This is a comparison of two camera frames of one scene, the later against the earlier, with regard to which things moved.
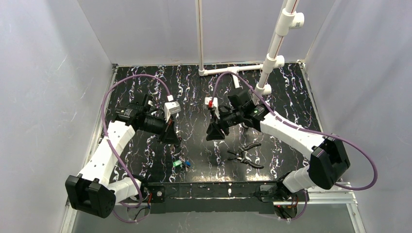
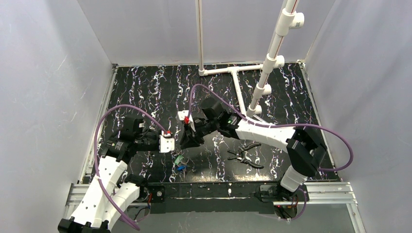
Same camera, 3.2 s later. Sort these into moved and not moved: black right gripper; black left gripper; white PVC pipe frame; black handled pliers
Moved: black left gripper; black right gripper
Not moved: white PVC pipe frame; black handled pliers
